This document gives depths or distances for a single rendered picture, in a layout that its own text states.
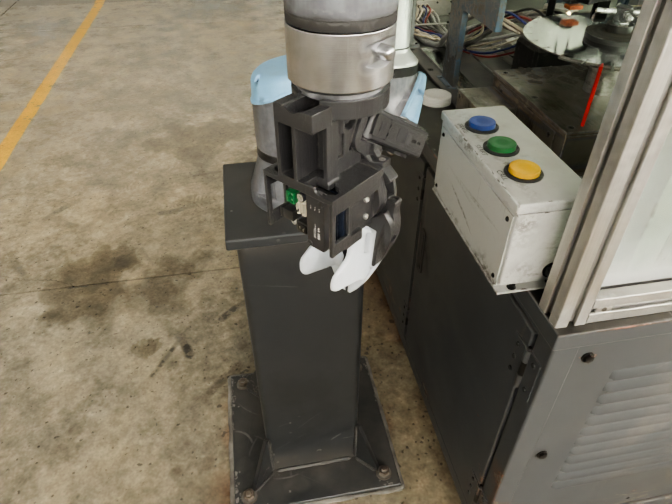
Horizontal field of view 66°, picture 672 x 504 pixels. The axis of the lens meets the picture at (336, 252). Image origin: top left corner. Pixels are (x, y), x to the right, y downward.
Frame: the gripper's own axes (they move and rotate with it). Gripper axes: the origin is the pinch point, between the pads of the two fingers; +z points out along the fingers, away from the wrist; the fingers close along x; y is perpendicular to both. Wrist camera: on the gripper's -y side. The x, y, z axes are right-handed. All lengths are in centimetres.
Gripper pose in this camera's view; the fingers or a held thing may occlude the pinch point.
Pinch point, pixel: (353, 275)
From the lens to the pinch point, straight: 51.2
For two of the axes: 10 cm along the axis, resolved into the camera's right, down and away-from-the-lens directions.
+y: -6.5, 4.8, -5.9
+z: 0.0, 7.8, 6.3
